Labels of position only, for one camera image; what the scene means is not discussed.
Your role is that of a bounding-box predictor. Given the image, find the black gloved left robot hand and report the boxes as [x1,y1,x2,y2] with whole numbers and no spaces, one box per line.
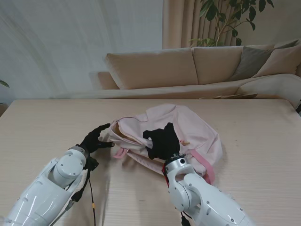
[79,123,116,156]

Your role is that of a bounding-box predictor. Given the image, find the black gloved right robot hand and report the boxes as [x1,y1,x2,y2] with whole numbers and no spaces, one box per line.
[143,122,182,161]

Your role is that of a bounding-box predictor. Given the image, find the pale pink backpack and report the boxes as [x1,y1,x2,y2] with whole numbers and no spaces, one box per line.
[110,103,224,186]

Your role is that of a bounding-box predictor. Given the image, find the beige fabric sofa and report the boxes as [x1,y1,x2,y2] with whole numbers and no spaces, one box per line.
[89,41,301,99]

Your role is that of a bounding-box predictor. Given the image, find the white backdrop cloth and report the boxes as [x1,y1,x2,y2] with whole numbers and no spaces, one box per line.
[0,0,163,99]

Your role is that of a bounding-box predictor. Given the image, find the grey sofa cushion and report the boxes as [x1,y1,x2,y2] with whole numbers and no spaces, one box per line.
[229,46,299,82]

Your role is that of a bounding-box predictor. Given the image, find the tall green leafy houseplant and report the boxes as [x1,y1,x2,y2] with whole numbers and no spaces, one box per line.
[189,0,275,48]

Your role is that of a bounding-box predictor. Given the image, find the beige loose sofa cushion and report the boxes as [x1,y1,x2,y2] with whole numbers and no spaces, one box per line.
[253,44,301,78]

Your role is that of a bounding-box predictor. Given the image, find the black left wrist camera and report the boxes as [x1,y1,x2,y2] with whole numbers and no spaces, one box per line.
[84,157,99,172]

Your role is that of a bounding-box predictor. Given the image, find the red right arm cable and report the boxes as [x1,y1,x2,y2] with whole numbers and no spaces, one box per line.
[161,164,170,188]

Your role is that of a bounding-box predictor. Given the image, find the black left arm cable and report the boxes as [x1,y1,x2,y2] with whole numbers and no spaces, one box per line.
[53,169,91,223]

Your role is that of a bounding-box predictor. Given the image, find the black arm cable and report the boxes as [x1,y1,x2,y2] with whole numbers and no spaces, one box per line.
[53,169,91,223]
[180,211,190,226]

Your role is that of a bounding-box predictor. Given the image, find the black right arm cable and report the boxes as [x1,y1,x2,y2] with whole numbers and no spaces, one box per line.
[180,211,190,226]

